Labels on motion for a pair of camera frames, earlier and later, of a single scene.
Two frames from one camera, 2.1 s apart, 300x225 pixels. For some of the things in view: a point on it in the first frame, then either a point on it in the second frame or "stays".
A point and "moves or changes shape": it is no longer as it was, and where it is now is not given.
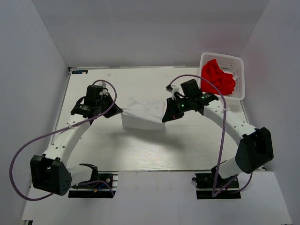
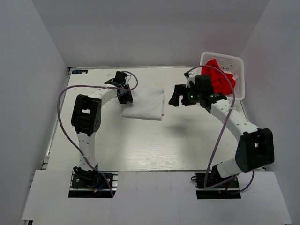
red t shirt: [225, 82] stays
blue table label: [83, 71] stays
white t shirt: [142, 115] moves or changes shape
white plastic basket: [231, 65] stays
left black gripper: [114, 110] -> [129, 98]
